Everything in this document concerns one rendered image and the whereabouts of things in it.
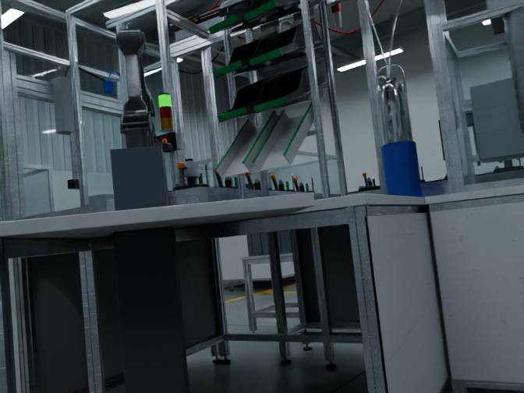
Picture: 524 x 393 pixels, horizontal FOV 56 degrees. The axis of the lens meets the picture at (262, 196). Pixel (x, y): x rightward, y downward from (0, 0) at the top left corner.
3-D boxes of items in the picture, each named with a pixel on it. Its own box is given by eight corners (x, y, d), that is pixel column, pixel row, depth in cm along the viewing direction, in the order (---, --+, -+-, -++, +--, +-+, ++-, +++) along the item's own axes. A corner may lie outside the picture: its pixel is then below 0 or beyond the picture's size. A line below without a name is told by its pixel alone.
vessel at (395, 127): (409, 139, 217) (399, 57, 220) (378, 145, 224) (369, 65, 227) (416, 143, 230) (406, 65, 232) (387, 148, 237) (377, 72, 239)
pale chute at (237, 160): (250, 172, 160) (242, 162, 158) (221, 178, 169) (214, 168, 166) (281, 119, 177) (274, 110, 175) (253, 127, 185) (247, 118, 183)
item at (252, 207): (-41, 240, 94) (-42, 225, 94) (77, 240, 183) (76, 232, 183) (315, 206, 103) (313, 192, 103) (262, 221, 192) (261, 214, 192)
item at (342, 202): (365, 204, 125) (364, 192, 126) (9, 248, 199) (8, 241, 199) (452, 204, 248) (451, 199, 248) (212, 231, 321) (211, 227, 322)
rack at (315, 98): (331, 203, 160) (303, -31, 166) (237, 214, 178) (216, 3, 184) (352, 203, 178) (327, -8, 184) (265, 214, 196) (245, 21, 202)
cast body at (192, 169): (189, 175, 182) (188, 157, 183) (180, 178, 185) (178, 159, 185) (203, 177, 190) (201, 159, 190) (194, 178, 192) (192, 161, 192)
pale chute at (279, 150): (291, 164, 153) (284, 154, 151) (259, 171, 161) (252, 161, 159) (319, 111, 170) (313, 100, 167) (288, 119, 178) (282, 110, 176)
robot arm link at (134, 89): (140, 24, 150) (143, 35, 156) (116, 25, 149) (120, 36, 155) (148, 123, 144) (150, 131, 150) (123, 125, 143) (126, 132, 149)
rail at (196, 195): (201, 216, 161) (198, 183, 162) (31, 239, 205) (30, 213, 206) (211, 216, 166) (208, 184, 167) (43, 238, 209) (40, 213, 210)
